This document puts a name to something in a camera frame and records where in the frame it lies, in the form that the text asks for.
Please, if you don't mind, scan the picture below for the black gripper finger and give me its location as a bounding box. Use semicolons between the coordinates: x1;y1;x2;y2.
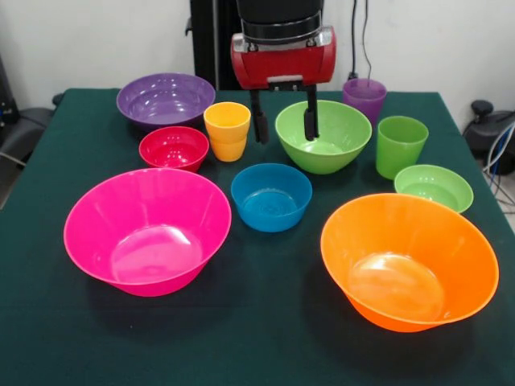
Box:
248;89;270;146
303;84;321;142

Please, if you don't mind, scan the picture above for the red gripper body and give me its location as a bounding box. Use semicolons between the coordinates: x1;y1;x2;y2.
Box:
231;35;337;92

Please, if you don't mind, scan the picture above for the small blue bowl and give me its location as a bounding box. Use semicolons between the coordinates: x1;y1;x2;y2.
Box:
230;162;314;233

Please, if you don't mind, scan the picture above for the yellow cup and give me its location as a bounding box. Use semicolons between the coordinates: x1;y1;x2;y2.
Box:
203;101;253;163

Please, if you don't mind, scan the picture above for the medium green bowl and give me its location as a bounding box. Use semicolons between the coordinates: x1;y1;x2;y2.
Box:
274;100;373;175

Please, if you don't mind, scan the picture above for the purple cup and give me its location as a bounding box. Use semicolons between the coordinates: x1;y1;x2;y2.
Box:
342;77;388;129

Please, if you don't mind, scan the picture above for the black robot column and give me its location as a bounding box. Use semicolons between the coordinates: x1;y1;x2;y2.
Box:
184;0;242;92

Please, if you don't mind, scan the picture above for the small red bowl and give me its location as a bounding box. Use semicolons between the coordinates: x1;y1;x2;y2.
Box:
138;125;211;174

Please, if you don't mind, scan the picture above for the green cup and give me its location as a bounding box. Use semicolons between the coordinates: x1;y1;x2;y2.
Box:
375;115;430;181

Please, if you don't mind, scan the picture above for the purple bowl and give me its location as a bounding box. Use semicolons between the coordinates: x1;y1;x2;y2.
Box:
116;72;217;132

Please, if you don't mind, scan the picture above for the small green bowl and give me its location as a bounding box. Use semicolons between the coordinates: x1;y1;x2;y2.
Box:
393;163;475;214

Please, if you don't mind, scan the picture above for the large pink bowl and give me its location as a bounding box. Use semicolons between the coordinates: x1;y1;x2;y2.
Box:
63;167;233;298

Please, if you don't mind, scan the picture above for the large orange bowl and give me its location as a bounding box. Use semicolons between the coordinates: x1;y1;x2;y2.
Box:
319;192;501;334

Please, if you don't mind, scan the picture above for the dark green tablecloth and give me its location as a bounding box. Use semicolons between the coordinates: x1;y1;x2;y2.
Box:
0;87;515;386

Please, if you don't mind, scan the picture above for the black wall cable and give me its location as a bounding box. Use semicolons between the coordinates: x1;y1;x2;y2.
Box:
350;0;359;76
361;0;373;81

